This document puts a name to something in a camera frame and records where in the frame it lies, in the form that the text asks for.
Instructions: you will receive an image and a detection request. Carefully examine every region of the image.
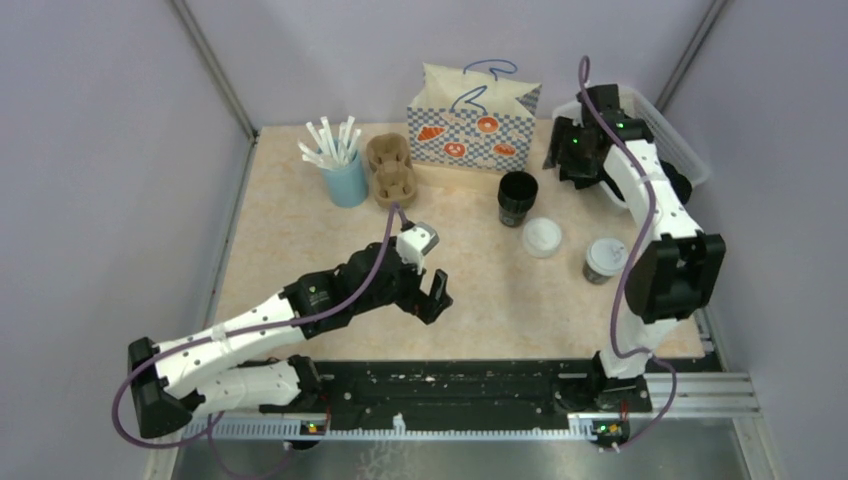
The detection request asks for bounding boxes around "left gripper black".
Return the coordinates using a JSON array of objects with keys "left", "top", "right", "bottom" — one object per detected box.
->
[{"left": 354, "top": 250, "right": 452, "bottom": 325}]

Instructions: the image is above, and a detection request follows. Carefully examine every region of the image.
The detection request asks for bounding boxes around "black coffee cup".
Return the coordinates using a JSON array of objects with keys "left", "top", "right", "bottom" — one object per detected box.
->
[{"left": 582, "top": 259, "right": 621, "bottom": 285}]

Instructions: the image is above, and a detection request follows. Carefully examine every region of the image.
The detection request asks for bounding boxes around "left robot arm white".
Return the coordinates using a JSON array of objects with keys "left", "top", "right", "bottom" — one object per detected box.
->
[{"left": 128, "top": 242, "right": 453, "bottom": 439}]

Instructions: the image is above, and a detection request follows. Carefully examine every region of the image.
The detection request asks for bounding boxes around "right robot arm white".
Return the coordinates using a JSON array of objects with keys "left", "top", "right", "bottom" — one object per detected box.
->
[{"left": 550, "top": 84, "right": 726, "bottom": 412}]

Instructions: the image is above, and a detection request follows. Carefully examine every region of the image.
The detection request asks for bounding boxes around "checkered paper takeout bag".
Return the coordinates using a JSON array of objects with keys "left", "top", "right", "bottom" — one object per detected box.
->
[{"left": 407, "top": 59, "right": 542, "bottom": 173}]

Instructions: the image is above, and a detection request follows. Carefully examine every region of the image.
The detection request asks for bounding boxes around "stack of black cups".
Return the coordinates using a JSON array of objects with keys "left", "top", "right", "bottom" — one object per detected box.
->
[{"left": 497, "top": 171, "right": 539, "bottom": 228}]

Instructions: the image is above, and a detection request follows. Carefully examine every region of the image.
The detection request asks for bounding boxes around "white plastic basket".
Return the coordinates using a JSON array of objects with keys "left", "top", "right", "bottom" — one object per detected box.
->
[{"left": 543, "top": 84, "right": 709, "bottom": 214}]

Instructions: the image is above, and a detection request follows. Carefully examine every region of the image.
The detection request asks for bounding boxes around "stack of white lids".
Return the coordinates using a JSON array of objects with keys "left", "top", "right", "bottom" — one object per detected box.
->
[{"left": 521, "top": 217, "right": 563, "bottom": 259}]

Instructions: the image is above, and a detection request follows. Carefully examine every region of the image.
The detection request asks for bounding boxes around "black cloth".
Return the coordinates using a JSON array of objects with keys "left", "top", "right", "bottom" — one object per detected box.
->
[{"left": 599, "top": 109, "right": 694, "bottom": 207}]

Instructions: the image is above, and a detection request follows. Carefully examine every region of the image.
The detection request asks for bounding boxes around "cardboard cup carrier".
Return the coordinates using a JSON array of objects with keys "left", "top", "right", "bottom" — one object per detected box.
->
[{"left": 366, "top": 133, "right": 418, "bottom": 209}]

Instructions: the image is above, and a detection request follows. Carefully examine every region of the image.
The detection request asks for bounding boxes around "blue straw holder cup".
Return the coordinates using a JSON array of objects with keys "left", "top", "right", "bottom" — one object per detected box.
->
[{"left": 320, "top": 151, "right": 369, "bottom": 208}]

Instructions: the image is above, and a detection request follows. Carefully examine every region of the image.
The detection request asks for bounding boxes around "white wrapped straws bundle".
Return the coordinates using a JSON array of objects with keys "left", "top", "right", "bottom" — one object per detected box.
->
[{"left": 297, "top": 115, "right": 362, "bottom": 171}]

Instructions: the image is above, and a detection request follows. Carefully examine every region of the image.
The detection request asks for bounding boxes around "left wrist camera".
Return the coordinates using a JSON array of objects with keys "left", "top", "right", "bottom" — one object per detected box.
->
[{"left": 396, "top": 222, "right": 440, "bottom": 275}]

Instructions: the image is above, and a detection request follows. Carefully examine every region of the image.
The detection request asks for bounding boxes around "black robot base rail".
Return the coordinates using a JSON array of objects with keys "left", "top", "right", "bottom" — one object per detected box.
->
[{"left": 231, "top": 357, "right": 654, "bottom": 442}]

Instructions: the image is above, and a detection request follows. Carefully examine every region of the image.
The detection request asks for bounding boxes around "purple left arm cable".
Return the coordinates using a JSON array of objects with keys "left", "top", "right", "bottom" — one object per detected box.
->
[{"left": 109, "top": 201, "right": 412, "bottom": 480}]

